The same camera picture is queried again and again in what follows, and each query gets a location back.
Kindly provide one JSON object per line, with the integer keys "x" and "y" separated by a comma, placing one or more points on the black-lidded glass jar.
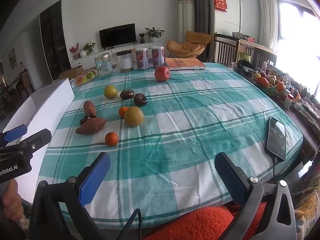
{"x": 124, "y": 62}

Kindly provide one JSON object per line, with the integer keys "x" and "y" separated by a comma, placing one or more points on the orange book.
{"x": 185, "y": 63}

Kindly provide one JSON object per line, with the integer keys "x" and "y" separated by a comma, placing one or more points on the basket of produce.
{"x": 265, "y": 82}

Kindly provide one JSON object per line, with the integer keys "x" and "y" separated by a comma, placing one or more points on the black smartphone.
{"x": 276, "y": 140}

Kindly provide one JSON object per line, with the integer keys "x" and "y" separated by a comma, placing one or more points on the dark patterned cloth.
{"x": 307, "y": 115}

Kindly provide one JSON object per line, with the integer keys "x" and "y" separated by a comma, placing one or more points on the white bottle with red cap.
{"x": 288, "y": 101}

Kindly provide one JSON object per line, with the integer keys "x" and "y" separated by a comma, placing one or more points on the pink labelled can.
{"x": 142, "y": 59}

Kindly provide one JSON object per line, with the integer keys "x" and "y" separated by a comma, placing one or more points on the covered standing air conditioner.
{"x": 186, "y": 15}

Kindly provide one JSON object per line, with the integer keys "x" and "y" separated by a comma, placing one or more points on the clear boxes of red fruit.
{"x": 157, "y": 57}

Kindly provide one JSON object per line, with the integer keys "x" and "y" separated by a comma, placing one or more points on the orange lounge chair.
{"x": 190, "y": 45}

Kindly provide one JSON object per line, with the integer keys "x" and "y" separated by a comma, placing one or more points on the reddish sweet potato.
{"x": 91, "y": 126}
{"x": 89, "y": 108}

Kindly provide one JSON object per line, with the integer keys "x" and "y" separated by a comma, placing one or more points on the small yellow-green fruit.
{"x": 110, "y": 91}

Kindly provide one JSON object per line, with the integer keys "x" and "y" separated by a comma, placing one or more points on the large yellow citrus fruit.
{"x": 134, "y": 116}

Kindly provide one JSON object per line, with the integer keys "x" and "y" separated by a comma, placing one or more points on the red flower bouquet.
{"x": 74, "y": 49}

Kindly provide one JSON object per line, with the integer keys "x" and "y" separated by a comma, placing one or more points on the white television cabinet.
{"x": 92, "y": 58}

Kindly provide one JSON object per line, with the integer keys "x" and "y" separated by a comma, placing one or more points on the white sheer curtain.
{"x": 268, "y": 17}

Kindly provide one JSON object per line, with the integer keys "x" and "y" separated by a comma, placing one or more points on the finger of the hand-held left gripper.
{"x": 15, "y": 132}
{"x": 37, "y": 137}

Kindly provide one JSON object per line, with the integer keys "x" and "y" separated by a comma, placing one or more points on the dark mangosteen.
{"x": 84, "y": 120}
{"x": 127, "y": 94}
{"x": 140, "y": 99}

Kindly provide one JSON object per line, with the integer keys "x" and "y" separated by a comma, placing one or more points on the brown cardboard box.
{"x": 72, "y": 72}

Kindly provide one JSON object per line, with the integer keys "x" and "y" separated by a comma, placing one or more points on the fruit-printed carton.
{"x": 85, "y": 78}

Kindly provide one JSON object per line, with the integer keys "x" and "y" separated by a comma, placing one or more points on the small potted plant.
{"x": 142, "y": 37}

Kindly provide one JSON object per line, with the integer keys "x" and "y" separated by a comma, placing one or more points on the green plaid tablecloth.
{"x": 187, "y": 130}

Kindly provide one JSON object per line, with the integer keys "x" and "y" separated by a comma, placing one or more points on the wooden side desk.
{"x": 260, "y": 47}

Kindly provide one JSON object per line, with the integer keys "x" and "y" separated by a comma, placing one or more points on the dark wooden chair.
{"x": 225, "y": 50}

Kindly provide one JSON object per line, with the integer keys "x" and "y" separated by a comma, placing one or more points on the black display cabinet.
{"x": 53, "y": 42}

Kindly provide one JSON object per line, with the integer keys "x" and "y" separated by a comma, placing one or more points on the red wall hanging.
{"x": 220, "y": 2}

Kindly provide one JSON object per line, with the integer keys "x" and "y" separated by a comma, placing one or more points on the grey curtain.
{"x": 201, "y": 10}

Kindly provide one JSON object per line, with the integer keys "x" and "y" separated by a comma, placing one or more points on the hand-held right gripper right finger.
{"x": 231, "y": 180}

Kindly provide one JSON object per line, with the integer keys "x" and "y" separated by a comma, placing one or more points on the flat-screen television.
{"x": 117, "y": 35}

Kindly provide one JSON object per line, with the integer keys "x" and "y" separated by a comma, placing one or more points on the small orange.
{"x": 122, "y": 111}
{"x": 111, "y": 139}

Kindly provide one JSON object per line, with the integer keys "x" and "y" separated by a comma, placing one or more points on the person's left hand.
{"x": 10, "y": 200}

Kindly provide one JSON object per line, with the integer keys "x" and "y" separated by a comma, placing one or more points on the leafy green houseplant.
{"x": 89, "y": 47}

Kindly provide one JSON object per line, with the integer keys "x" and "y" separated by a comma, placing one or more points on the framed wall picture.
{"x": 12, "y": 57}

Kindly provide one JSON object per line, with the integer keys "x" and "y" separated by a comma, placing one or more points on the large green potted plant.
{"x": 154, "y": 33}

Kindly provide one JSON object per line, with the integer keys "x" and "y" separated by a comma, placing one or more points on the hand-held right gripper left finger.
{"x": 93, "y": 180}

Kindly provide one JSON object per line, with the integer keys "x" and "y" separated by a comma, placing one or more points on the orange fuzzy cloth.
{"x": 195, "y": 225}

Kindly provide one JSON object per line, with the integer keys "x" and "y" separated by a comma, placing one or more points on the floral sofa cover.
{"x": 308, "y": 205}

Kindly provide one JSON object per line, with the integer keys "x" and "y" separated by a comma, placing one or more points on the white round vase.
{"x": 83, "y": 53}

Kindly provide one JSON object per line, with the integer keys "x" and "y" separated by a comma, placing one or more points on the clear glass jar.
{"x": 103, "y": 64}

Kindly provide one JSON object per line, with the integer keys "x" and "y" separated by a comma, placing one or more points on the white cardboard box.
{"x": 50, "y": 105}

